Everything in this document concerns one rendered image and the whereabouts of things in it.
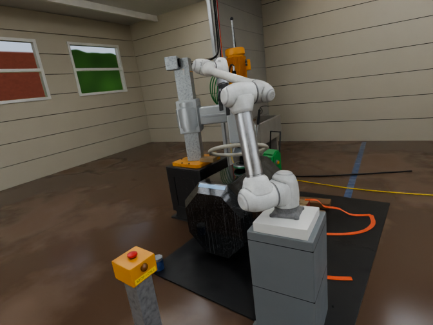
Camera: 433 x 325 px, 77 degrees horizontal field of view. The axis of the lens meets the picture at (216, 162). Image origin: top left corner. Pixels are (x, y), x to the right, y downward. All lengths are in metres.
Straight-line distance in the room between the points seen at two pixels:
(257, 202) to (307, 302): 0.68
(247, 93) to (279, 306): 1.33
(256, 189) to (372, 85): 5.99
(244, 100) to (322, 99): 5.94
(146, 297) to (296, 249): 0.87
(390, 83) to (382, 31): 1.10
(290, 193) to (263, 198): 0.18
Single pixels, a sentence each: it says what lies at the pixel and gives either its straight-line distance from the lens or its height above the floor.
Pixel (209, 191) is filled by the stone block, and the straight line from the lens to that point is 2.58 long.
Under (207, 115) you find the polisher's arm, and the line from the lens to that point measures 3.45.
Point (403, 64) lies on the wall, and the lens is 7.31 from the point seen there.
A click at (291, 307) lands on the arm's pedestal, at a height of 0.32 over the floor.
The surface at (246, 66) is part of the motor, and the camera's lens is 3.46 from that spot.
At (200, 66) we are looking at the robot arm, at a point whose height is 1.83.
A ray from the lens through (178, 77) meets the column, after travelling 3.50.
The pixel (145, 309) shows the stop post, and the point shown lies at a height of 0.87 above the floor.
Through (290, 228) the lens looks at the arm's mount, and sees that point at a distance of 1.65.
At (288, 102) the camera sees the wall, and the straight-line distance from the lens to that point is 7.65.
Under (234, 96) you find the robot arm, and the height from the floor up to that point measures 1.61.
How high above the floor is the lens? 1.68
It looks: 15 degrees down
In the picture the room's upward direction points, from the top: 7 degrees counter-clockwise
